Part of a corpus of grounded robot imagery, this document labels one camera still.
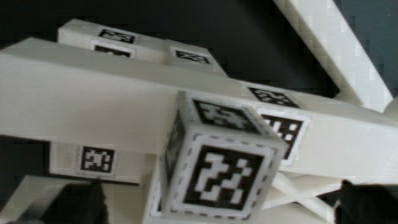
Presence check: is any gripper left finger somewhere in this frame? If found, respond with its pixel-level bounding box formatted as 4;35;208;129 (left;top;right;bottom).
41;181;110;224

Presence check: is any white chair leg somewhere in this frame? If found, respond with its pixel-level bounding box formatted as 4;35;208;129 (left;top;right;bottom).
57;19;228;76

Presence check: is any white chair back frame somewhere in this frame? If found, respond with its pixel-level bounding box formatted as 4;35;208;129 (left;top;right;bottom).
0;36;398;224

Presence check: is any white U-shaped fence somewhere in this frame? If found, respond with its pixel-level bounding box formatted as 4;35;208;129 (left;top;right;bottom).
274;0;393;112

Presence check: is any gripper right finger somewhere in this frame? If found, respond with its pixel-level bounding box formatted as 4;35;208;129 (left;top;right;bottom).
334;181;398;224

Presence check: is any white tagged block part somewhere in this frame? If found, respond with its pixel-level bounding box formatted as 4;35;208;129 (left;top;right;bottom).
162;92;286;224

